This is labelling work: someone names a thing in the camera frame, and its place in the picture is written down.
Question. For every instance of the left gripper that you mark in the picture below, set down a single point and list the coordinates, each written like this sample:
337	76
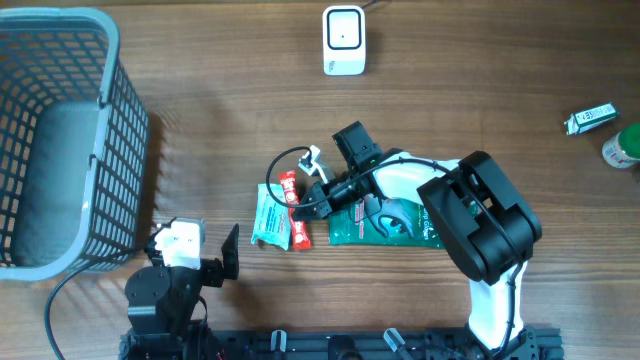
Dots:
213	273

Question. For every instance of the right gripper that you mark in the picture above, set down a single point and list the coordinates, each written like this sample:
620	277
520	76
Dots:
323	201

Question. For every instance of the white teal wipes pack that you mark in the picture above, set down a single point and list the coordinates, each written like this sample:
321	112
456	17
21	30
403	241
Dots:
272	222

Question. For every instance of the green 3M gloves package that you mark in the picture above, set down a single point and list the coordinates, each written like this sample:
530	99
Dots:
392	222

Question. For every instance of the green white small box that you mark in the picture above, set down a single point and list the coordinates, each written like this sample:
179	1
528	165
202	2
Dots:
591	118

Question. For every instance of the green lid jar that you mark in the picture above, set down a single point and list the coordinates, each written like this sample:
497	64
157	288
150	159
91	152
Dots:
622	150

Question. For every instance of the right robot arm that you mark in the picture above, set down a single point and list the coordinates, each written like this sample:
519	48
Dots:
483	221

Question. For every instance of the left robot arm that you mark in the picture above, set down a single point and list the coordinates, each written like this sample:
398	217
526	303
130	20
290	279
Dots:
163	296

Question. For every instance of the white barcode scanner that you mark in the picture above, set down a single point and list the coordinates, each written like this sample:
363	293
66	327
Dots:
344	40

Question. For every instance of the grey plastic mesh basket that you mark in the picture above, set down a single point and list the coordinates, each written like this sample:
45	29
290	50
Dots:
74	141

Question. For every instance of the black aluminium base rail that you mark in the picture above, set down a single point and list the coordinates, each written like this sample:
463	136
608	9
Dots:
443	343

